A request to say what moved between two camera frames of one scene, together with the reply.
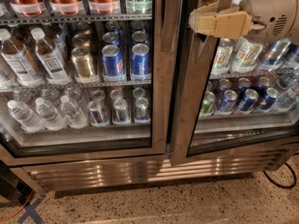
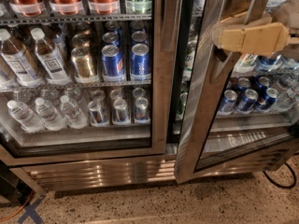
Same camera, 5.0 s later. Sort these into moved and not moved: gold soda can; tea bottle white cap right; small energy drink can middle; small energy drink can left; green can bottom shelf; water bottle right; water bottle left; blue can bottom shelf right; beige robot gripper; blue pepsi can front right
Moved: beige robot gripper; green can bottom shelf
Not moved: blue pepsi can front right; water bottle left; water bottle right; small energy drink can middle; gold soda can; small energy drink can left; tea bottle white cap right; blue can bottom shelf right
